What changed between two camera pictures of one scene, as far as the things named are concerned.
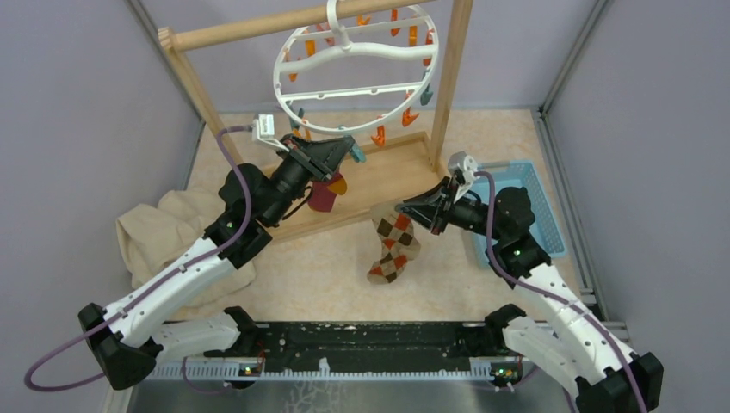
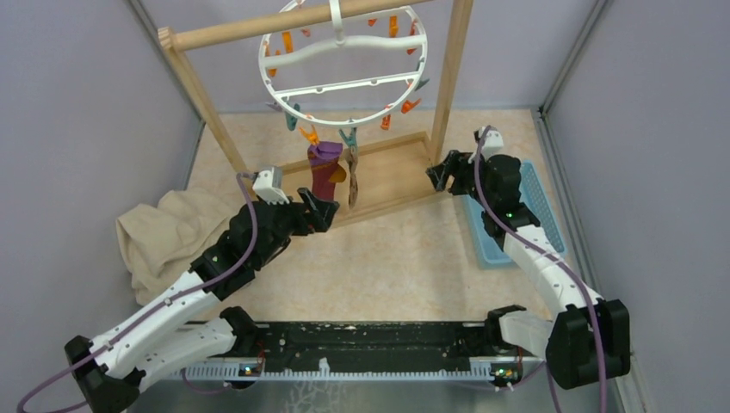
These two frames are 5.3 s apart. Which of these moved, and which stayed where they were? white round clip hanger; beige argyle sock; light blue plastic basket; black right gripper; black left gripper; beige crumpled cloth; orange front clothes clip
Moved: orange front clothes clip; white round clip hanger; black left gripper; black right gripper; beige argyle sock
Stayed: beige crumpled cloth; light blue plastic basket
